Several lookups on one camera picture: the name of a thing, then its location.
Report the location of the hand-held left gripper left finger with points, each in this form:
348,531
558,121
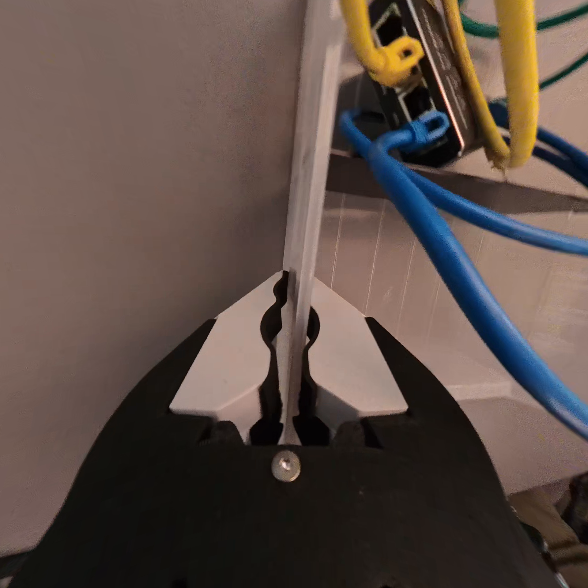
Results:
225,372

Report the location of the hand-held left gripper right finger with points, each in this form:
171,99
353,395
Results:
353,367

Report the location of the black ethernet splitter box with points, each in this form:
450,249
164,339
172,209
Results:
441,69

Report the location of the clear plastic bin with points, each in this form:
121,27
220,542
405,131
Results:
307,183

